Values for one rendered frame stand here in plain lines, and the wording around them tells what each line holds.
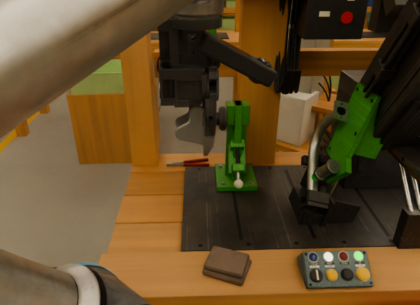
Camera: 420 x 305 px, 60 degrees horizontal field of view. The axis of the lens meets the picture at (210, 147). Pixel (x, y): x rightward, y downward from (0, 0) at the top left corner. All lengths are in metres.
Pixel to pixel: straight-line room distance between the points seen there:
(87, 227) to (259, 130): 1.57
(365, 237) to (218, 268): 0.42
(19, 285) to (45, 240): 2.12
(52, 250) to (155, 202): 1.38
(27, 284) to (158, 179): 0.89
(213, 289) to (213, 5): 0.61
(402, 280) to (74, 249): 1.88
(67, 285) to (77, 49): 0.33
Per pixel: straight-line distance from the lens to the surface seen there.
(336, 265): 0.91
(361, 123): 0.96
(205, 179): 1.22
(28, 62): 0.19
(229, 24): 7.82
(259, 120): 1.28
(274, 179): 1.24
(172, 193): 1.19
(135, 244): 1.02
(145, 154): 1.33
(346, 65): 1.40
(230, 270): 0.87
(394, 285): 0.97
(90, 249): 2.38
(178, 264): 0.93
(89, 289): 0.49
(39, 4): 0.20
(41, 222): 2.70
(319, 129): 1.08
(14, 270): 0.42
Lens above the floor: 1.56
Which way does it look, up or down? 27 degrees down
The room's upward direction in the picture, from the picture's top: straight up
